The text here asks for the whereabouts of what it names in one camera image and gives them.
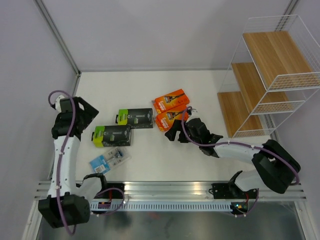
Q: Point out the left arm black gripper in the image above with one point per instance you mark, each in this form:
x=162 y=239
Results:
x=90 y=113

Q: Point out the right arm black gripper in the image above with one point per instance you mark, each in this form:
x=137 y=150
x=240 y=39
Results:
x=170 y=134

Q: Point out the orange fusion5 box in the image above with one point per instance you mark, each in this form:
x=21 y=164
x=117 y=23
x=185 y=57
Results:
x=165 y=120
x=170 y=100

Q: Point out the large green black razor box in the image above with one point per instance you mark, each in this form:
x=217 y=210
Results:
x=112 y=136

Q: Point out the small green black razor box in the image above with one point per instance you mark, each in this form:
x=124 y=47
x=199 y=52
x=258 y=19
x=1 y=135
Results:
x=136 y=118

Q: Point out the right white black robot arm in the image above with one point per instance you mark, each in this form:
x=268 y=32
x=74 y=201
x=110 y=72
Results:
x=274 y=167

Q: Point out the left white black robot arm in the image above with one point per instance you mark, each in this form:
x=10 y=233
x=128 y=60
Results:
x=68 y=203

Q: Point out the clear blue blister razor pack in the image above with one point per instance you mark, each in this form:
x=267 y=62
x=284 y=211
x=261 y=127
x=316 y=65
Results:
x=110 y=160

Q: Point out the aluminium front rail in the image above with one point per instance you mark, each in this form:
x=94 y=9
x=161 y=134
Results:
x=197 y=191

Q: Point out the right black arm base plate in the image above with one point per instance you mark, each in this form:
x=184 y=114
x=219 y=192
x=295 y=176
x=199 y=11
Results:
x=223 y=191

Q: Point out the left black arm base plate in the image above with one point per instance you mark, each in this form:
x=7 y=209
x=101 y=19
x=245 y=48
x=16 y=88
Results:
x=113 y=194

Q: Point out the white slotted cable duct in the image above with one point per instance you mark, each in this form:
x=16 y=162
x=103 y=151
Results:
x=175 y=206

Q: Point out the aluminium corner post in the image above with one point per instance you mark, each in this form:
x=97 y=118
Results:
x=57 y=35

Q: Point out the white wire wooden shelf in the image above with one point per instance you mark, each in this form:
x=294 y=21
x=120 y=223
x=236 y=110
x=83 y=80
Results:
x=274 y=70

